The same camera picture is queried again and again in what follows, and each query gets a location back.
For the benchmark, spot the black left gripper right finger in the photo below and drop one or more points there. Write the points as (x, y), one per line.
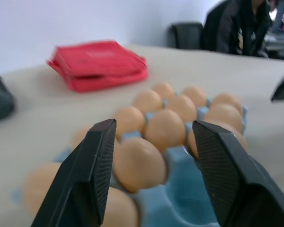
(232, 179)

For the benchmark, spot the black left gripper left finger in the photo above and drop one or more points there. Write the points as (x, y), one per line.
(82, 179)

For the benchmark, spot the blue egg tray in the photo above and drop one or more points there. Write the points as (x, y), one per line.
(180, 189)

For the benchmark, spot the person in black jacket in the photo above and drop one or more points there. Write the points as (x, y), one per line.
(236, 26)

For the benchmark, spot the black office chair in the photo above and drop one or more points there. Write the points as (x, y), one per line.
(185, 35)

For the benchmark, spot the dark grey soft object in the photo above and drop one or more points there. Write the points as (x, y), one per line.
(0, 99)

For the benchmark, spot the red folded fabric bag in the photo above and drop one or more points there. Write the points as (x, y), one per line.
(97, 63)

